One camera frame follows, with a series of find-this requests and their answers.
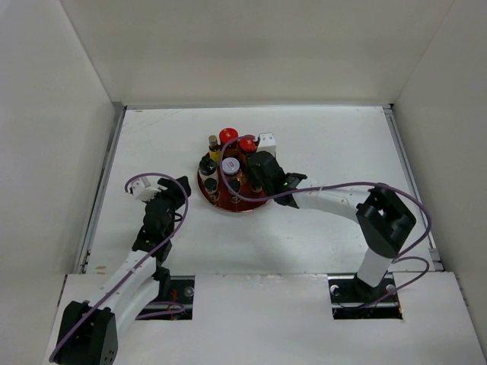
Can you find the brown spice bottle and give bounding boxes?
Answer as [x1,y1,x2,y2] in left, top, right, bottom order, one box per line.
[229,179,241,204]

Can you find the white lid sauce jar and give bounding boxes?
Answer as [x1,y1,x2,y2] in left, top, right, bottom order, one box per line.
[221,157,241,181]

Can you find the red lid chili sauce jar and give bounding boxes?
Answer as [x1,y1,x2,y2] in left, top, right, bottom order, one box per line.
[218,128,239,151]

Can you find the small yellow label oil bottle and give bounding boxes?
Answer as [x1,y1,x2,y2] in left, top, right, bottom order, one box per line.
[208,135,221,164]

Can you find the small black cap spice jar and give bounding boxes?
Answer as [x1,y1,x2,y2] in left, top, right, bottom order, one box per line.
[204,178,219,203]

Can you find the clear bottle black pump cap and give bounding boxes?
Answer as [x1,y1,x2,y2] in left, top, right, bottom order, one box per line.
[198,156,219,183]

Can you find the black cap spice bottle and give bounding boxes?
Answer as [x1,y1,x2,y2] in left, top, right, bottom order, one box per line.
[251,184,262,193]

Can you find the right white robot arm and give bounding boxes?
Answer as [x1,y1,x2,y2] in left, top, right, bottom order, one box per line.
[247,151,416,301]

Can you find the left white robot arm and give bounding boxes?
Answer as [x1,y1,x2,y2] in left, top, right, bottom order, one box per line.
[49,173,191,364]

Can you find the round red tray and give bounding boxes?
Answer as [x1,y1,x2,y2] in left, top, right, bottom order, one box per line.
[196,158,267,213]

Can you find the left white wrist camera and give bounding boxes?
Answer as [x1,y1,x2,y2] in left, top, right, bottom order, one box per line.
[128,177,159,202]

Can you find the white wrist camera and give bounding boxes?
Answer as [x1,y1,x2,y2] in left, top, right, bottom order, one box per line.
[128,177,159,202]
[257,132,277,157]

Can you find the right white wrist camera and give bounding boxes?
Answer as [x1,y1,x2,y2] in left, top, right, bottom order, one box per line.
[257,132,277,157]

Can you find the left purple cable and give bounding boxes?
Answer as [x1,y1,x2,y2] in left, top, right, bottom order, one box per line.
[47,173,190,362]

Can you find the purple cable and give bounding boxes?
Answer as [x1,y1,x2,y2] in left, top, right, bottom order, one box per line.
[217,133,433,311]
[47,173,190,362]

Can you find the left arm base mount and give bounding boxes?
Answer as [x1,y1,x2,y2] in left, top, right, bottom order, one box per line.
[136,276,196,321]

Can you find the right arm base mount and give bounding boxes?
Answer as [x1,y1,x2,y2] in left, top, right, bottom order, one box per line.
[328,275,403,320]

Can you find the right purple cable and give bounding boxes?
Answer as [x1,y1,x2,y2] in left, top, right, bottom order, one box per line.
[217,133,433,311]

